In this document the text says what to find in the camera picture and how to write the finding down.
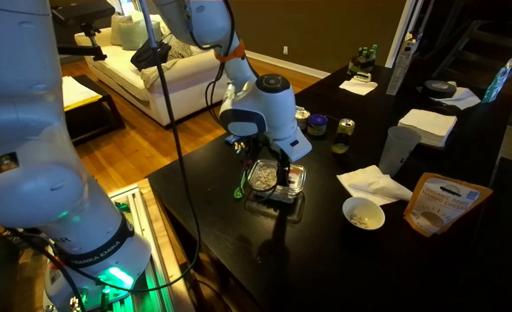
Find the dark coffee table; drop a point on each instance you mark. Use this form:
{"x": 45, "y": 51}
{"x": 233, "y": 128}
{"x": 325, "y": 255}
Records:
{"x": 93, "y": 121}

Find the flat white napkin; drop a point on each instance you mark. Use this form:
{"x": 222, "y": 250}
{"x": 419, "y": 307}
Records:
{"x": 358, "y": 86}

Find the transparent bowl with nuts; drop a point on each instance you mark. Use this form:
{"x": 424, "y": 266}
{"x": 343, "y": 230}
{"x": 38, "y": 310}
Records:
{"x": 262, "y": 177}

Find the cream sofa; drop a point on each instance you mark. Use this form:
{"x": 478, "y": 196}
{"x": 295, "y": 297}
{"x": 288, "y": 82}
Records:
{"x": 121, "y": 71}

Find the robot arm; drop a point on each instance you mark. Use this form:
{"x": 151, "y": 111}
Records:
{"x": 26, "y": 130}

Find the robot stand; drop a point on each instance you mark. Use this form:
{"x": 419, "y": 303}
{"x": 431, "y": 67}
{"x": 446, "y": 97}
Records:
{"x": 152, "y": 225}

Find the yellow drink can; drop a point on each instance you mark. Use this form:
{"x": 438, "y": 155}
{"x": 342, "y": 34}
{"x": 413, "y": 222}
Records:
{"x": 342, "y": 134}

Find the white bowl with nuts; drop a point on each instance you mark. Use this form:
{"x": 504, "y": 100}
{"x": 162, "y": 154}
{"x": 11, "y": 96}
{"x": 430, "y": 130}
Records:
{"x": 363, "y": 214}

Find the orange snack bag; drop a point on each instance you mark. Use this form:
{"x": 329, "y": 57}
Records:
{"x": 444, "y": 203}

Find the translucent plastic cup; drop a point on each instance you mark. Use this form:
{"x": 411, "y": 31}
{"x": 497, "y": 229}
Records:
{"x": 398, "y": 149}

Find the white carton box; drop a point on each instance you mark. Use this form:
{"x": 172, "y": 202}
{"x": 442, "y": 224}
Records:
{"x": 401, "y": 65}

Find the white paper sheets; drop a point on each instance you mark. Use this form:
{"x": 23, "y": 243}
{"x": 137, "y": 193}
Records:
{"x": 466, "y": 99}

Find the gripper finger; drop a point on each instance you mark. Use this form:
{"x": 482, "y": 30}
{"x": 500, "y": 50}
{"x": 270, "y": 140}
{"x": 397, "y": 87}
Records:
{"x": 286, "y": 175}

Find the stack of white napkins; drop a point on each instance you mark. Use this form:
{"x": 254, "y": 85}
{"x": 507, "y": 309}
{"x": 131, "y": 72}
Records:
{"x": 429, "y": 123}

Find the green spoon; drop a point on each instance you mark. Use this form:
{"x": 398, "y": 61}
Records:
{"x": 238, "y": 190}

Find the jar with purple lid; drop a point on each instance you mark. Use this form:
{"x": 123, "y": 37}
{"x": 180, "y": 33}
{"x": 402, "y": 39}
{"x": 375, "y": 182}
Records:
{"x": 317, "y": 125}

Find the crumpled white napkin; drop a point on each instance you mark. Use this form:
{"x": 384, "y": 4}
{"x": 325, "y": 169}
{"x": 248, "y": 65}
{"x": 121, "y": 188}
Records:
{"x": 375, "y": 184}

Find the white board with yellow edge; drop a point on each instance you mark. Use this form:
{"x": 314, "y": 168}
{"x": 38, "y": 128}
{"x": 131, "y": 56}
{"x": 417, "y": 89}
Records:
{"x": 76, "y": 92}

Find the black tape roll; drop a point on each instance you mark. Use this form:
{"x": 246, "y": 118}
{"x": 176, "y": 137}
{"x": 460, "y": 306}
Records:
{"x": 439, "y": 89}

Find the row of cushions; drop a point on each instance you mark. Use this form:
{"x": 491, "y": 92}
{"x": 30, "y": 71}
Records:
{"x": 134, "y": 34}

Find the camera on mount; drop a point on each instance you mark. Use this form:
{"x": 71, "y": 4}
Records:
{"x": 82, "y": 15}

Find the dark staircase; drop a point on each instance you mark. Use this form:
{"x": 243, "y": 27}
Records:
{"x": 485, "y": 47}

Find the pack of green bottles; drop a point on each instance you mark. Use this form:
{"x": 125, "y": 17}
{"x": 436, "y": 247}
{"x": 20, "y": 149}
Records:
{"x": 362, "y": 60}

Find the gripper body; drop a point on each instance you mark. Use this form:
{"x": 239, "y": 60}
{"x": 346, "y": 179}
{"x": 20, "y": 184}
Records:
{"x": 270, "y": 149}

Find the transparent lid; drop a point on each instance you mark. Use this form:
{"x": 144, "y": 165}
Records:
{"x": 296, "y": 178}

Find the green snack bag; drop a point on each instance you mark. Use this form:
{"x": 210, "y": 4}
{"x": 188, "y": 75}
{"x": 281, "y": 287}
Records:
{"x": 498, "y": 80}

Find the black bag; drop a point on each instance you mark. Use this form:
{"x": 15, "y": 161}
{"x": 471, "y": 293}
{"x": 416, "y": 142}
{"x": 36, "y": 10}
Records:
{"x": 150, "y": 55}

